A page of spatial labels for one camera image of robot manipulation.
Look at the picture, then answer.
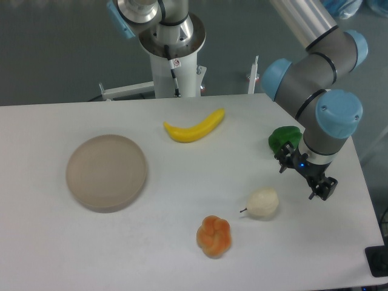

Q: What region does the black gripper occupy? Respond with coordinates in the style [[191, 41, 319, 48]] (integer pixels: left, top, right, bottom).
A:
[[274, 142, 338, 201]]

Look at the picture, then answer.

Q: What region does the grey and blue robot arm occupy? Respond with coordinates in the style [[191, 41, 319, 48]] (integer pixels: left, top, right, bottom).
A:
[[107, 1, 368, 199]]

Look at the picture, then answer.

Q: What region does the yellow toy banana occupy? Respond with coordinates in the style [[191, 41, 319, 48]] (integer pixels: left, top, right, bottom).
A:
[[163, 108, 225, 143]]

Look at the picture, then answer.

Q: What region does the green toy bell pepper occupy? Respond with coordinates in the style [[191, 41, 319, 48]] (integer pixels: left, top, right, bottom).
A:
[[268, 126, 303, 154]]

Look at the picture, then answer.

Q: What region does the white toy pear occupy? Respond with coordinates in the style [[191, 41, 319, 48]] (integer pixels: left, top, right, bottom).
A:
[[239, 187, 279, 221]]

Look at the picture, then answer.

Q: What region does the orange braided toy bread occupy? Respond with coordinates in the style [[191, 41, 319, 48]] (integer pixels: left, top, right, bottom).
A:
[[196, 215, 232, 258]]

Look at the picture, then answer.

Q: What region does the black device at table edge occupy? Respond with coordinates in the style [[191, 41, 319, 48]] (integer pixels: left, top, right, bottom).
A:
[[364, 246, 387, 278]]

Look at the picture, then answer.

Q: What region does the blue plastic bag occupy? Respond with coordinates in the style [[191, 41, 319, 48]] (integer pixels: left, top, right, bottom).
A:
[[320, 0, 387, 19]]

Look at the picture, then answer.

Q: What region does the beige round plate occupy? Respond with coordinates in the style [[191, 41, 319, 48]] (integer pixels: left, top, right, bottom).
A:
[[65, 135, 147, 213]]

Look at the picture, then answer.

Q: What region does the white upright bracket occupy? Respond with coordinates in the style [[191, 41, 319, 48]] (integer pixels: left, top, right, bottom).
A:
[[247, 55, 259, 94]]

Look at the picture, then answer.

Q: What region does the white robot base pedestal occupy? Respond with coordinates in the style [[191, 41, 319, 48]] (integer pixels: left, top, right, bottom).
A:
[[139, 13, 207, 98]]

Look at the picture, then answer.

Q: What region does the black cable on pedestal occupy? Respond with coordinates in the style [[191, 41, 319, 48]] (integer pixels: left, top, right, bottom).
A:
[[164, 44, 182, 98]]

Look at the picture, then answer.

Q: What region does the white metal frame bar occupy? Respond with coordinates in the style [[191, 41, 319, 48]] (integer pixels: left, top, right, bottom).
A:
[[99, 81, 154, 100]]

